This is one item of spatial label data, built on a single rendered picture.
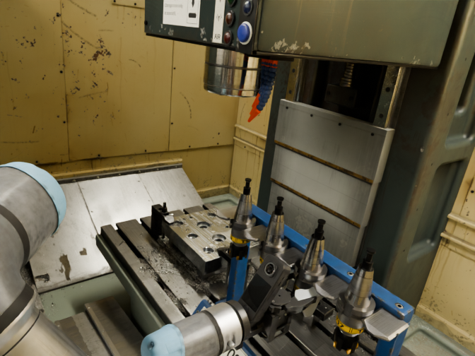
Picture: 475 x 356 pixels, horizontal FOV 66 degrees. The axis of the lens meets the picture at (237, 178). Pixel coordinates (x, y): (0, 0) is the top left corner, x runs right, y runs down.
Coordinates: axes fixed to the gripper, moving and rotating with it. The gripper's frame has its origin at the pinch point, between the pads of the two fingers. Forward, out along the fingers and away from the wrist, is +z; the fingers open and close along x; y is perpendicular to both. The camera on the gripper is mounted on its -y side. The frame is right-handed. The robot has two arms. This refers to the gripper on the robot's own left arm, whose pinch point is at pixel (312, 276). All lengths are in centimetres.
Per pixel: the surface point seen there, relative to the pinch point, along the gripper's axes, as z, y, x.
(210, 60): 1, -36, -45
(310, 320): 17.5, 28.1, -9.7
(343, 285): 1.3, -2.0, 6.4
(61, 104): -13, -3, -145
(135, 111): 23, 2, -145
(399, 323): 1.3, -2.1, 18.0
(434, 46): 47, -45, -12
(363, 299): -2.1, -4.7, 12.5
